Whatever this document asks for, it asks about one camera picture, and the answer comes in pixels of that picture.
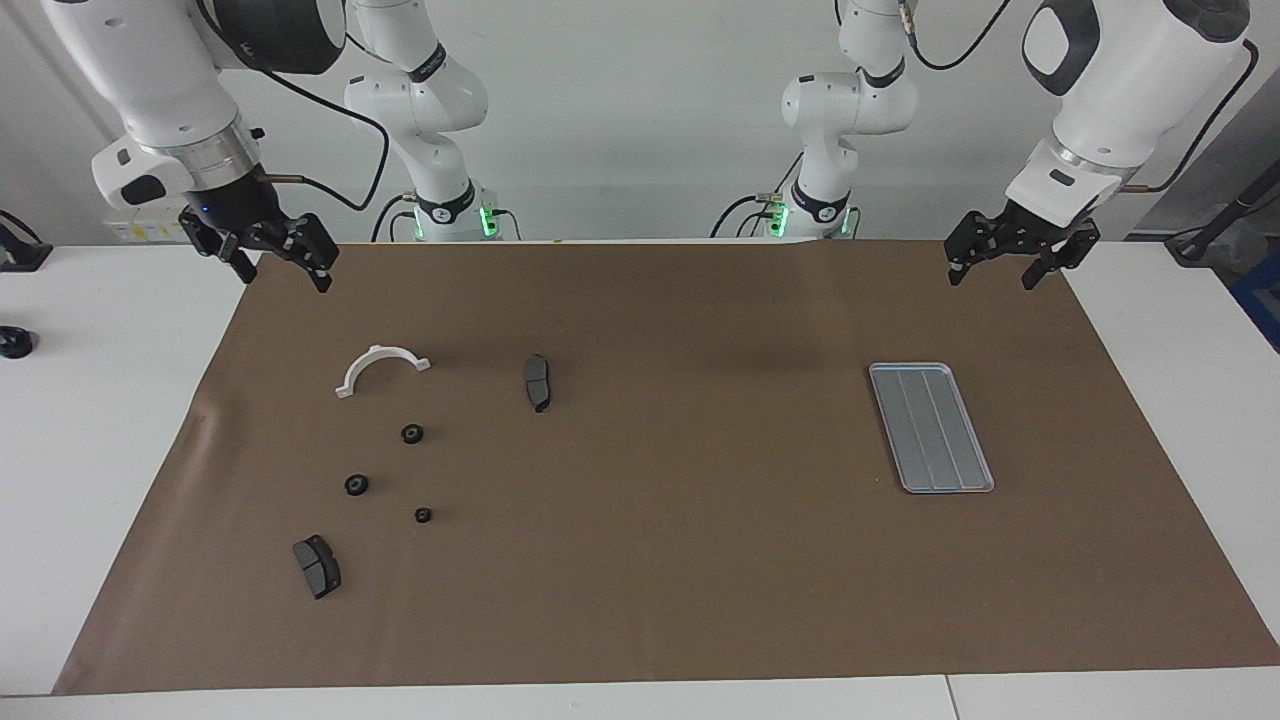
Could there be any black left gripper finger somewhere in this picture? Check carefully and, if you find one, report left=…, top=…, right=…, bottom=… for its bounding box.
left=1020, top=222, right=1102, bottom=292
left=944, top=209, right=1013, bottom=289

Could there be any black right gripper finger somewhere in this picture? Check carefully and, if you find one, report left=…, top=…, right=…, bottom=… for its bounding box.
left=262, top=213, right=341, bottom=295
left=178, top=208, right=259, bottom=286

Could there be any grey metal tray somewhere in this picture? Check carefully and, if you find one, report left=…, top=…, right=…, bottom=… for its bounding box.
left=868, top=362, right=997, bottom=495

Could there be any black stand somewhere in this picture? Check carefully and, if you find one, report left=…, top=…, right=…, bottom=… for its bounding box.
left=1165, top=165, right=1280, bottom=267

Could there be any blue crate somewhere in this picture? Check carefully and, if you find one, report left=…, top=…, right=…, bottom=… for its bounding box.
left=1228, top=248, right=1280, bottom=353

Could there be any black table clamp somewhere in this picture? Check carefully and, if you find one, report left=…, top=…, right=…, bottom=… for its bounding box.
left=0, top=210, right=53, bottom=273

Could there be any wide dark grey brake pad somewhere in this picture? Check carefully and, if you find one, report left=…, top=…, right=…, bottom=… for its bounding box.
left=292, top=535, right=343, bottom=601

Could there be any brown paper mat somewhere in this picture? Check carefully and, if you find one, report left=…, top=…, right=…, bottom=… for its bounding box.
left=52, top=238, right=1280, bottom=696

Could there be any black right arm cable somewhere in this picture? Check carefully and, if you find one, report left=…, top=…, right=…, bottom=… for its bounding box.
left=255, top=65, right=391, bottom=213

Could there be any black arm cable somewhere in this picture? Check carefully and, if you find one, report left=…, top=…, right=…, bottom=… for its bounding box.
left=255, top=65, right=391, bottom=213
left=900, top=0, right=1259, bottom=193

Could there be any black right base cable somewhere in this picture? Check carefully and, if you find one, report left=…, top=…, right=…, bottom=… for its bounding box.
left=372, top=193, right=416, bottom=243

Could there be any black base cable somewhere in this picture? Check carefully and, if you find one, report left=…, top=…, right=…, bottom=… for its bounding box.
left=710, top=155, right=803, bottom=239
left=372, top=193, right=416, bottom=243

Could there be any white wall socket box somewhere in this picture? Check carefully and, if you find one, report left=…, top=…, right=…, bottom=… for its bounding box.
left=105, top=205, right=196, bottom=244

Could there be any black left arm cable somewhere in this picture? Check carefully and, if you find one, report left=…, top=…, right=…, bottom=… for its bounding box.
left=900, top=0, right=1259, bottom=193

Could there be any white curved plastic bracket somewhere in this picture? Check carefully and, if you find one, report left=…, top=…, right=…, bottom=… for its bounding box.
left=334, top=344, right=433, bottom=400

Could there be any black left base cable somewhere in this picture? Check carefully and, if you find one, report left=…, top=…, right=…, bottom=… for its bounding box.
left=710, top=155, right=803, bottom=239

